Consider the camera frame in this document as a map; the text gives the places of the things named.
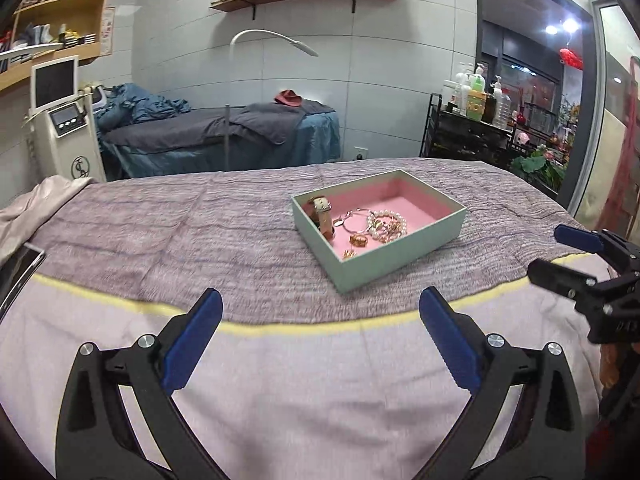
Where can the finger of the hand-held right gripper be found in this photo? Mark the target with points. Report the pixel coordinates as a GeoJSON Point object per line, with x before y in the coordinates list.
{"type": "Point", "coordinates": [575, 237]}
{"type": "Point", "coordinates": [550, 272]}

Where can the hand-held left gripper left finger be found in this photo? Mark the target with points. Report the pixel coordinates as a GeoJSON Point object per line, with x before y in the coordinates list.
{"type": "Point", "coordinates": [195, 340]}

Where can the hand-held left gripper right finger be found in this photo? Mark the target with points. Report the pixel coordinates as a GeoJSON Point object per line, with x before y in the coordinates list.
{"type": "Point", "coordinates": [447, 345]}

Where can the mint green box pink lining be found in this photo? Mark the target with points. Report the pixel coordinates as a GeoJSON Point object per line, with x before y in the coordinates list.
{"type": "Point", "coordinates": [400, 255]}

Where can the silver bangle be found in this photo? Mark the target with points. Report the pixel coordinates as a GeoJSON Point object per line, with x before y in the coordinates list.
{"type": "Point", "coordinates": [345, 223]}

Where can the person's right hand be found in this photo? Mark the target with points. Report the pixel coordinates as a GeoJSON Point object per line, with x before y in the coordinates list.
{"type": "Point", "coordinates": [608, 365]}

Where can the red hanging cloth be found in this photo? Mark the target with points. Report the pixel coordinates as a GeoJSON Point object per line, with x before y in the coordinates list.
{"type": "Point", "coordinates": [625, 185]}

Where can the green leafy plant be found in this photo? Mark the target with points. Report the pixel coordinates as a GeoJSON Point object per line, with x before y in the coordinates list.
{"type": "Point", "coordinates": [537, 167]}

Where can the pink figurine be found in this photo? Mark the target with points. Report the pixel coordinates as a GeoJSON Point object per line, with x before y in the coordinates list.
{"type": "Point", "coordinates": [523, 138]}

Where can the black trolley rack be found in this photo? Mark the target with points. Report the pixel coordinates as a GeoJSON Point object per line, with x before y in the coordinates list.
{"type": "Point", "coordinates": [465, 135]}

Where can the group of toiletry bottles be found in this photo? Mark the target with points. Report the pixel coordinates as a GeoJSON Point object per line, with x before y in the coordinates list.
{"type": "Point", "coordinates": [475, 100]}

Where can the red lantern decoration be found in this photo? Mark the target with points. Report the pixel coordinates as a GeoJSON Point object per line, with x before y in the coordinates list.
{"type": "Point", "coordinates": [571, 59]}

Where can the dark grey blanket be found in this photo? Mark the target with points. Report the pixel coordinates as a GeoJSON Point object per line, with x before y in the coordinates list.
{"type": "Point", "coordinates": [200, 130]}

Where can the pale pink satin cloth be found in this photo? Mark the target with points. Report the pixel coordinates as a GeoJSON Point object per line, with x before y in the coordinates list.
{"type": "Point", "coordinates": [30, 205]}

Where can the white beauty machine with screen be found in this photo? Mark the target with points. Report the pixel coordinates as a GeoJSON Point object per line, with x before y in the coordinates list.
{"type": "Point", "coordinates": [75, 150]}

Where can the massage bed with blue skirt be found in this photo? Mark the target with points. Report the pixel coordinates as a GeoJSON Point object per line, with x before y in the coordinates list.
{"type": "Point", "coordinates": [310, 145]}

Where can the crumpled blue duvet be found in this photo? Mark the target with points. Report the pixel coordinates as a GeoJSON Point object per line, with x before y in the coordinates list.
{"type": "Point", "coordinates": [140, 105]}

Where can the curved wooden shelf unit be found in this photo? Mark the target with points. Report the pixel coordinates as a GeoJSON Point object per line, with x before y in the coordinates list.
{"type": "Point", "coordinates": [90, 52]}

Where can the white arched floor lamp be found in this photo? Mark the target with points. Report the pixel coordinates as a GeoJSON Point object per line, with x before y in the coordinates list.
{"type": "Point", "coordinates": [270, 35]}

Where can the pile of shelf clutter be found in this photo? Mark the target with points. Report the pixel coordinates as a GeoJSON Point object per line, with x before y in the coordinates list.
{"type": "Point", "coordinates": [45, 32]}

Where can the wall socket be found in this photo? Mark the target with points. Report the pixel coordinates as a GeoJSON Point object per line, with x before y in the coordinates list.
{"type": "Point", "coordinates": [361, 153]}

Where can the wall poster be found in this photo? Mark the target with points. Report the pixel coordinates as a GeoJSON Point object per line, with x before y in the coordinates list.
{"type": "Point", "coordinates": [108, 30]}

